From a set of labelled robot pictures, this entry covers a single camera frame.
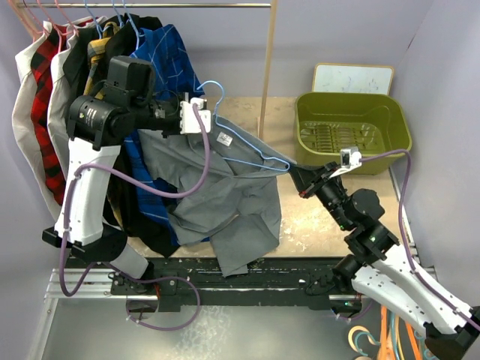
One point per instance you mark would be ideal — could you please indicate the black dark shirt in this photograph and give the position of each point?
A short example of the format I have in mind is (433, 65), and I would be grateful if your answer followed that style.
(76, 65)

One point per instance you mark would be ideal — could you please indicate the wooden clothes rack frame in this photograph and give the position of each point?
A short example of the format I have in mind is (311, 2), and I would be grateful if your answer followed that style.
(268, 61)

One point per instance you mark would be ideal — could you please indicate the metal clothes rail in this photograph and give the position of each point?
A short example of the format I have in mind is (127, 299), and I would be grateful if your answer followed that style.
(158, 5)

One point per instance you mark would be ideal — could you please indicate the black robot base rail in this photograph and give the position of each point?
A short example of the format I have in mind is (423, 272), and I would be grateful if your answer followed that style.
(269, 281)

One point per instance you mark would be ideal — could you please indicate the yellow hanger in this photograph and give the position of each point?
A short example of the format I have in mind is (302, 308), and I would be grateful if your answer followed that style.
(398, 348)

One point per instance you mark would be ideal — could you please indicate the small whiteboard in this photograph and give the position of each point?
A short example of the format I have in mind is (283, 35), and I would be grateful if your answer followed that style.
(353, 78)

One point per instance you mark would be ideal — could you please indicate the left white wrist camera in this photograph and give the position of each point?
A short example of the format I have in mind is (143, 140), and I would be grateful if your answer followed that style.
(193, 114)

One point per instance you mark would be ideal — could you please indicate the yellow plaid shirt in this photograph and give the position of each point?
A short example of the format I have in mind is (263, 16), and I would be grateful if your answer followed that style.
(96, 52)

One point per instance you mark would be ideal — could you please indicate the olive green plastic bin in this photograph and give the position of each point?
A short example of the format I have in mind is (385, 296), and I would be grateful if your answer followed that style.
(327, 122)

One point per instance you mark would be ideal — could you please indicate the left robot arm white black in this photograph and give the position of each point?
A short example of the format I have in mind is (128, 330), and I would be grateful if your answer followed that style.
(97, 125)

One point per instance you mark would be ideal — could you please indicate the light blue hanger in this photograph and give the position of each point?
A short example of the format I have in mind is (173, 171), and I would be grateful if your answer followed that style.
(286, 165)

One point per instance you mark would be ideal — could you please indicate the grey shirt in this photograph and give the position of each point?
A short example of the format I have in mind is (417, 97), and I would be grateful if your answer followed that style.
(237, 207)

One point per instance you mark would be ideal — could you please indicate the blue plaid shirt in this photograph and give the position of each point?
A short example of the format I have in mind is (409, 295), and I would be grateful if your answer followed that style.
(165, 49)

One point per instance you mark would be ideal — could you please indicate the pink hanger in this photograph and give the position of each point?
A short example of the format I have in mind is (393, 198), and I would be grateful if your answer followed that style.
(34, 26)

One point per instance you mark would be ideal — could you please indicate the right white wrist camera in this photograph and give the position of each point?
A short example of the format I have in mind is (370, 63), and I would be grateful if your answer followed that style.
(350, 159)

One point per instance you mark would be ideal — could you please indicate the beige shirt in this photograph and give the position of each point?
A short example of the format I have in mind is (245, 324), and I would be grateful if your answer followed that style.
(23, 128)

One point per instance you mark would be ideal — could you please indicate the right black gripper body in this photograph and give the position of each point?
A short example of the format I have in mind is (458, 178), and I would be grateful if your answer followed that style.
(328, 190)

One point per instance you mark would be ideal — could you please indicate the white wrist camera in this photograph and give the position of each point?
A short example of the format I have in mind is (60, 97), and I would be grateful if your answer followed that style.
(193, 114)
(350, 159)

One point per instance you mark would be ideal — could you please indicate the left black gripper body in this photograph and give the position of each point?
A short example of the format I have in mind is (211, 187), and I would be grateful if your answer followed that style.
(163, 116)

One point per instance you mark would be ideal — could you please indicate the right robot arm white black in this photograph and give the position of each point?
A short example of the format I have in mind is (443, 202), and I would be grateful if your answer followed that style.
(382, 268)

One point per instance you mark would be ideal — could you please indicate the red plaid shirt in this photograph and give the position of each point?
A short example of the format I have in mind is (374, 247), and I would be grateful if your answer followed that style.
(40, 68)

